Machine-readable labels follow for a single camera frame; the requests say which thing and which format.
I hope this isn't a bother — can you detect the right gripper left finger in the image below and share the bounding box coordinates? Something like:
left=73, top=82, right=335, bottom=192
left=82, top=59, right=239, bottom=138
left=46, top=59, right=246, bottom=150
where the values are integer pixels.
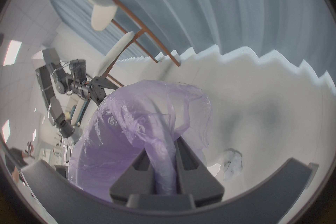
left=109, top=148, right=156, bottom=204

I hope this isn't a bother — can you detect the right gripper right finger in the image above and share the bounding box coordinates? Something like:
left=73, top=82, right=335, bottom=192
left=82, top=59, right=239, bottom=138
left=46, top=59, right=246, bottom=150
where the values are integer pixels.
left=174, top=136, right=225, bottom=204

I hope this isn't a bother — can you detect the purple plastic bag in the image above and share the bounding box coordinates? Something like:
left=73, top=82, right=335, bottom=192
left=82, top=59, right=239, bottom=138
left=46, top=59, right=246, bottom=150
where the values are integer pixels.
left=68, top=80, right=214, bottom=203

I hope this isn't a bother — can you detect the white trash bin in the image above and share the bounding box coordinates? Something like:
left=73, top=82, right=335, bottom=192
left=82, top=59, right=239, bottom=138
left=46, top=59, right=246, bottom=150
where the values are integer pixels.
left=69, top=113, right=220, bottom=192

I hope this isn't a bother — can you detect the crumpled white paper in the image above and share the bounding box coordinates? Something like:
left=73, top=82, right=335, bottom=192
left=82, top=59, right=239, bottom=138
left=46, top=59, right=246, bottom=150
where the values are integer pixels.
left=219, top=149, right=243, bottom=182

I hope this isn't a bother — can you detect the white wooden chair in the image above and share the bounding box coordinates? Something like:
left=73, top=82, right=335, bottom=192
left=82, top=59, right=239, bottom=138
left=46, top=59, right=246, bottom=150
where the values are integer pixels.
left=87, top=0, right=181, bottom=88

